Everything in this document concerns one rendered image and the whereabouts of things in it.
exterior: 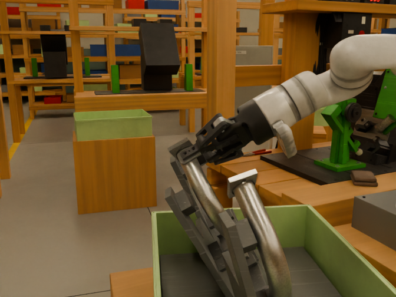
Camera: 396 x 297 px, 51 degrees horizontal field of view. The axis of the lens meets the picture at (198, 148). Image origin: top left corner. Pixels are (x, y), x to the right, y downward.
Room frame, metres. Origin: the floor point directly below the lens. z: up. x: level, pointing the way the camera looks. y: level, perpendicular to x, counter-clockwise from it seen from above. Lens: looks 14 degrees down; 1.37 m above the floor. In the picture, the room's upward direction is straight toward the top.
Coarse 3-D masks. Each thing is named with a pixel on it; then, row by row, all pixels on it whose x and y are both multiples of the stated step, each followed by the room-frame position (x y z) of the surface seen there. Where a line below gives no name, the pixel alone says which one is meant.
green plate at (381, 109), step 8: (384, 80) 1.74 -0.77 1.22; (392, 80) 1.71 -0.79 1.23; (392, 88) 1.69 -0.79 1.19; (384, 96) 1.72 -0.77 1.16; (392, 96) 1.68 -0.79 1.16; (376, 104) 1.74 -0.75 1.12; (384, 104) 1.70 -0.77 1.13; (392, 104) 1.67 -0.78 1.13; (376, 112) 1.72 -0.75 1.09; (384, 112) 1.69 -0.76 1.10; (392, 112) 1.66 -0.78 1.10
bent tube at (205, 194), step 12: (180, 144) 0.69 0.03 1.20; (192, 144) 0.71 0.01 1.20; (192, 168) 0.67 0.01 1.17; (192, 180) 0.66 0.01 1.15; (204, 180) 0.66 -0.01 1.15; (204, 192) 0.64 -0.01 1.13; (204, 204) 0.64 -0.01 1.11; (216, 204) 0.64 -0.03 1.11; (216, 216) 0.64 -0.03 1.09; (216, 228) 0.65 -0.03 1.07
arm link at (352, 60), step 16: (336, 48) 0.69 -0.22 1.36; (352, 48) 0.67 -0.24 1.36; (368, 48) 0.67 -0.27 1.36; (384, 48) 0.67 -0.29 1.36; (336, 64) 0.68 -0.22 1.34; (352, 64) 0.66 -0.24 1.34; (368, 64) 0.66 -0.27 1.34; (384, 64) 0.66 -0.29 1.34; (336, 80) 0.71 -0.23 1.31; (352, 80) 0.68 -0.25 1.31; (368, 80) 0.70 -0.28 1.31
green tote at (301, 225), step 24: (168, 216) 0.97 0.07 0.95; (192, 216) 0.98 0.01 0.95; (240, 216) 0.99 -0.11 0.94; (288, 216) 1.01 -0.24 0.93; (312, 216) 0.98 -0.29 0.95; (168, 240) 0.97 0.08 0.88; (288, 240) 1.01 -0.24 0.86; (312, 240) 0.97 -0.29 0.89; (336, 240) 0.84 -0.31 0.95; (336, 264) 0.83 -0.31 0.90; (360, 264) 0.74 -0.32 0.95; (336, 288) 0.82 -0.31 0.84; (360, 288) 0.73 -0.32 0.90; (384, 288) 0.65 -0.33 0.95
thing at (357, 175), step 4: (352, 172) 1.41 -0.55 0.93; (356, 172) 1.40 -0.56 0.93; (360, 172) 1.40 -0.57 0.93; (364, 172) 1.40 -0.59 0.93; (368, 172) 1.40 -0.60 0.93; (352, 176) 1.41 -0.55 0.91; (356, 176) 1.36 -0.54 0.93; (360, 176) 1.36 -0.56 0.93; (364, 176) 1.36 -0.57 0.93; (368, 176) 1.36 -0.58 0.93; (372, 176) 1.36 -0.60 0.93; (352, 180) 1.37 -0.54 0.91; (356, 180) 1.35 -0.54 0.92; (360, 180) 1.34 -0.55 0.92; (364, 180) 1.34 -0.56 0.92; (368, 180) 1.34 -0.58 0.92; (372, 180) 1.34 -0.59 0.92; (376, 180) 1.33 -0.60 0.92; (356, 184) 1.35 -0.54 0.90; (360, 184) 1.34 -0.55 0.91; (364, 184) 1.34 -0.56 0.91; (368, 184) 1.34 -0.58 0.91; (372, 184) 1.33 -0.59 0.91; (376, 184) 1.33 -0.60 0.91
